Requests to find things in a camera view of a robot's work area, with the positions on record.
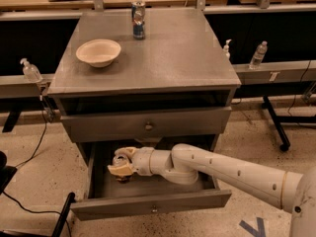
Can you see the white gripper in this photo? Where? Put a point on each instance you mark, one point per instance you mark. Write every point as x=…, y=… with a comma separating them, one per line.
x=142, y=161

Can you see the orange soda can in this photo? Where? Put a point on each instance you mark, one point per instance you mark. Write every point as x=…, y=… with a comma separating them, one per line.
x=123, y=179

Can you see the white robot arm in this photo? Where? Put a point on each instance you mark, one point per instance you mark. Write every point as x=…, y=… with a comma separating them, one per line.
x=292, y=192

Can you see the grey open middle drawer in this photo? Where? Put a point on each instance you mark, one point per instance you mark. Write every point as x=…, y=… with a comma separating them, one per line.
x=105, y=197

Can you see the grey drawer cabinet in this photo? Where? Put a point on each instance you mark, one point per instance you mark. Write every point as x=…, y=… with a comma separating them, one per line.
x=147, y=102

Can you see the grey top drawer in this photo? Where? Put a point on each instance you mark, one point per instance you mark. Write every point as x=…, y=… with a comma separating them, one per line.
x=140, y=125

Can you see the blue silver soda can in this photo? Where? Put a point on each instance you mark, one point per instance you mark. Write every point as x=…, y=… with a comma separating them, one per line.
x=138, y=19

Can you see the white paper bowl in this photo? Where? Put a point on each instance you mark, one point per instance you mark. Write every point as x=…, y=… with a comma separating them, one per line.
x=98, y=52

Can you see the clear pump sanitizer bottle left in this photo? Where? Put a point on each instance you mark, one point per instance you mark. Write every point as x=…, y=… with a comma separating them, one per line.
x=31, y=72

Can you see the small white pump bottle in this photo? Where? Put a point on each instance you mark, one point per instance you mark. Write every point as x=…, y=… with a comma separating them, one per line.
x=226, y=48

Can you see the black rolling stand leg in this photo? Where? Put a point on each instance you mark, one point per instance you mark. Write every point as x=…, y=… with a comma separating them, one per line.
x=279, y=120

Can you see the clear plastic water bottle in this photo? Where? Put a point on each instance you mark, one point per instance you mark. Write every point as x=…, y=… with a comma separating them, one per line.
x=259, y=55

